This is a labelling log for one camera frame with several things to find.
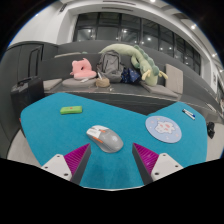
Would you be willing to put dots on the long green dragon plush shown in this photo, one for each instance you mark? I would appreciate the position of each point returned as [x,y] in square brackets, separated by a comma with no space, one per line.
[143,63]

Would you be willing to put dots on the small flat grey cushion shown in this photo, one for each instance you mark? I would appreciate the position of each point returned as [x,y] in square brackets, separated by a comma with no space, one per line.
[51,84]

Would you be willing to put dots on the dark glass window wall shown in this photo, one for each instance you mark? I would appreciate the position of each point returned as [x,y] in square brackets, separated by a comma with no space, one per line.
[133,31]

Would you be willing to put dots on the grey backpack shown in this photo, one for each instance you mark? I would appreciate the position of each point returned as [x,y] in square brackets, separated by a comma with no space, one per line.
[110,66]

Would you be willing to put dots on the black suitcase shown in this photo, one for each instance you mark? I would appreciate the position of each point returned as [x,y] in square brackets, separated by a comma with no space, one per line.
[26,95]

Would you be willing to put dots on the upright grey cushion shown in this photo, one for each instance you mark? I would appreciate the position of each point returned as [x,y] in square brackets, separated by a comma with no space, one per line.
[174,78]

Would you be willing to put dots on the small green case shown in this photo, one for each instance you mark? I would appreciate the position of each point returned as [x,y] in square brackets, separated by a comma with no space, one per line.
[71,110]

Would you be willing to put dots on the round grey seat cushion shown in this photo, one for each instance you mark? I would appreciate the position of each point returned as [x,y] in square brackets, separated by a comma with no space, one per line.
[75,83]

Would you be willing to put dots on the white marker with blue cap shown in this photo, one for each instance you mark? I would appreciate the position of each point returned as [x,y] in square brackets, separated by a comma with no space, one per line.
[190,113]

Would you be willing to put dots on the square grey seat cushion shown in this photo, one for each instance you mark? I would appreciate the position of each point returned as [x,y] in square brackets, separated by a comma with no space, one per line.
[160,90]

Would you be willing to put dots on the tan woven pouch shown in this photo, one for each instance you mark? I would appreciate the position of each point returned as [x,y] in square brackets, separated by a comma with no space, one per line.
[102,82]

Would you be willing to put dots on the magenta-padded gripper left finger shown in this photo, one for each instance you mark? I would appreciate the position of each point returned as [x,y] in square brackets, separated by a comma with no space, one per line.
[58,165]

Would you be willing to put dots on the grey and white computer mouse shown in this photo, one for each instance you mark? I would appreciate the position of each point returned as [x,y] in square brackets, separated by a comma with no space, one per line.
[106,138]

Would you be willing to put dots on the pink plush cushion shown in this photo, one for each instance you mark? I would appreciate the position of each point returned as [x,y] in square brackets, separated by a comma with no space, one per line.
[81,70]

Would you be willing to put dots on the navy patterned bag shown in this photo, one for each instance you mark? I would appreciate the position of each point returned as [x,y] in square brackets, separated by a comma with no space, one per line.
[130,76]

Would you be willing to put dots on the black bag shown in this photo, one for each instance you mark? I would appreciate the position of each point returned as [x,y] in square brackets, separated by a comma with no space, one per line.
[211,130]

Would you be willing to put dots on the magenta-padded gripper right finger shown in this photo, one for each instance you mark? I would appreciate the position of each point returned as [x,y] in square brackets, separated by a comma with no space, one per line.
[165,165]

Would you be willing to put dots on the ceiling lights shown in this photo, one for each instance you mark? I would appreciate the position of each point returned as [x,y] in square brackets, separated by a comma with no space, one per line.
[193,26]

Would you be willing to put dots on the round light blue mouse pad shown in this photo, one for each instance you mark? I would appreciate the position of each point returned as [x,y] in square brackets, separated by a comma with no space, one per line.
[163,129]

